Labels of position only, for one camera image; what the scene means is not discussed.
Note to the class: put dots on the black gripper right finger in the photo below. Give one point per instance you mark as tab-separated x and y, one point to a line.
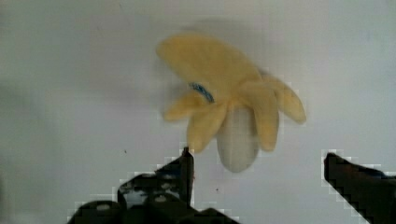
369	191

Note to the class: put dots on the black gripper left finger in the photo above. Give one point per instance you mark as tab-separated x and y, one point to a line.
175	178

